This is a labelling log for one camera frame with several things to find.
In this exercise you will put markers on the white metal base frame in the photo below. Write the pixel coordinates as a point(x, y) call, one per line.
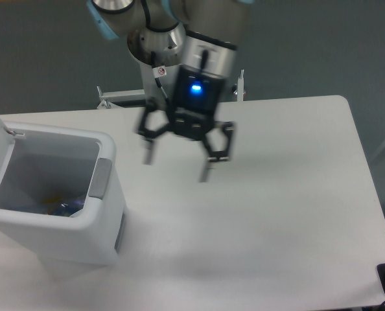
point(136, 98)

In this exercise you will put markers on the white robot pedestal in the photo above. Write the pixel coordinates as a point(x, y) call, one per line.
point(159, 56)

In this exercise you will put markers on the white trash can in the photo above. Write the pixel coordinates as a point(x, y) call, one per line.
point(52, 162)

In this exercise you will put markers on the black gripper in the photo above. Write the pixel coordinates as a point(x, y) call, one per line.
point(191, 114)

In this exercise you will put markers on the colourful trash inside can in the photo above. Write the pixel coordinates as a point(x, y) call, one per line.
point(58, 206)

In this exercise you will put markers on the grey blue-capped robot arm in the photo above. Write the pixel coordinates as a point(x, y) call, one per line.
point(186, 50)

